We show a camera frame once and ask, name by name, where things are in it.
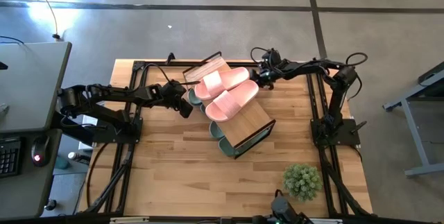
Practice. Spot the black computer mouse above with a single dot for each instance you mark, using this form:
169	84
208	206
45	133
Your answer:
40	151

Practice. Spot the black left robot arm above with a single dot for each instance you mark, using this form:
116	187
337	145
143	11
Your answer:
104	94

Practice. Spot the white-capped bottle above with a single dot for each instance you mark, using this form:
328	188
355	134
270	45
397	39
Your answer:
74	155

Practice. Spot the white box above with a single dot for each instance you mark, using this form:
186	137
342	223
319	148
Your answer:
86	121

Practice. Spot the black-framed wooden shelf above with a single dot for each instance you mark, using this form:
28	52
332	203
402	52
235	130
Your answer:
246	123

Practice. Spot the black device green light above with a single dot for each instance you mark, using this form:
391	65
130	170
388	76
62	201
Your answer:
282	210

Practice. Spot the small black cylinder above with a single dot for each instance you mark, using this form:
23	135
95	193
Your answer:
50	205

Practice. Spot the silver metal bracket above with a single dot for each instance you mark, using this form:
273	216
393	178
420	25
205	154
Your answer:
329	221
128	220

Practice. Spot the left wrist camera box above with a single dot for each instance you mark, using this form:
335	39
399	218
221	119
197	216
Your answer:
186	110

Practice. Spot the grey desk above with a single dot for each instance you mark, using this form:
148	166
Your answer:
31	85

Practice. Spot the grey metal stand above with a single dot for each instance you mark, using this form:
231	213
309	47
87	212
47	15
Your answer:
412	140

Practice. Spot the teal object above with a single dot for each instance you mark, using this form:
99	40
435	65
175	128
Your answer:
63	163

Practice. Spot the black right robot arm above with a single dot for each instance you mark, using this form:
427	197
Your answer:
333	95

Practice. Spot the round green artificial plant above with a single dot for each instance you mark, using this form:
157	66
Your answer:
301	182

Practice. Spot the pink slide sandal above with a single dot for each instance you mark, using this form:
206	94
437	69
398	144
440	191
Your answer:
225	80
236	101

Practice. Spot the black keyboard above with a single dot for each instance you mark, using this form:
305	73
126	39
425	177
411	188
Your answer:
8	158

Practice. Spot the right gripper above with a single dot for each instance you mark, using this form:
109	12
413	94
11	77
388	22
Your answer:
270	74

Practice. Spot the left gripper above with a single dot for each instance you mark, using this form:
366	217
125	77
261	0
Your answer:
175	94

